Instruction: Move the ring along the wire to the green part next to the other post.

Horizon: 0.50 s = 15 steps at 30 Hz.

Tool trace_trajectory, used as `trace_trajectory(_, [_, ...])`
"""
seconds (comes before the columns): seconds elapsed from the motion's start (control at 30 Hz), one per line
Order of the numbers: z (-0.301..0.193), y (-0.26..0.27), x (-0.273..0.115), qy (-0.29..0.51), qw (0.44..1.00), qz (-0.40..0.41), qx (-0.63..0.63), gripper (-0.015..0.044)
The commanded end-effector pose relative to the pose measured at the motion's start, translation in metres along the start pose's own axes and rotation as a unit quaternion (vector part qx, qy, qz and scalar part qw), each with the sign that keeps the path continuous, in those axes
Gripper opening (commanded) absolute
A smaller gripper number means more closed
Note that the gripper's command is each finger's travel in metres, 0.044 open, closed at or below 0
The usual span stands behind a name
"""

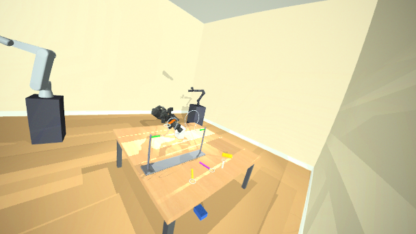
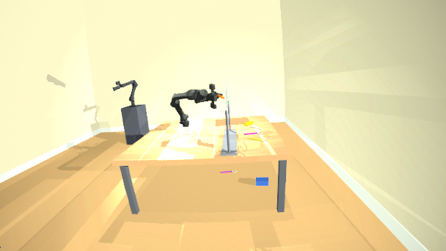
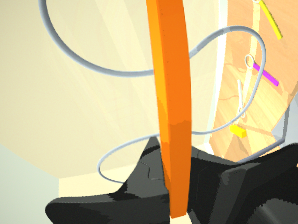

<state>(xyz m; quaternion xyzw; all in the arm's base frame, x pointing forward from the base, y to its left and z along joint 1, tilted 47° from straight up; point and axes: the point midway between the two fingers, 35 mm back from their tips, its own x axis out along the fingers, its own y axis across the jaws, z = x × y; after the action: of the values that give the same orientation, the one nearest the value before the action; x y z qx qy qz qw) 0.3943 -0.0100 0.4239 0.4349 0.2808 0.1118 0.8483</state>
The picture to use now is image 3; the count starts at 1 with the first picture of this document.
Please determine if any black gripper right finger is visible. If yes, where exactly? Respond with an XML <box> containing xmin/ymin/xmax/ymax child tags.
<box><xmin>186</xmin><ymin>143</ymin><xmax>298</xmax><ymax>224</ymax></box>

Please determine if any orange handle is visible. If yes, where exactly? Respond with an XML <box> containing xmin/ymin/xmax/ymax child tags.
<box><xmin>146</xmin><ymin>0</ymin><xmax>192</xmax><ymax>220</ymax></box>

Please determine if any yellow handle with grey loop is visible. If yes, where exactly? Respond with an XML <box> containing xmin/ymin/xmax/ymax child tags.
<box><xmin>253</xmin><ymin>0</ymin><xmax>282</xmax><ymax>40</ymax></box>

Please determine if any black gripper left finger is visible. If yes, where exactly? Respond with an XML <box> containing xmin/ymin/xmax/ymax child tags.
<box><xmin>45</xmin><ymin>136</ymin><xmax>170</xmax><ymax>224</ymax></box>

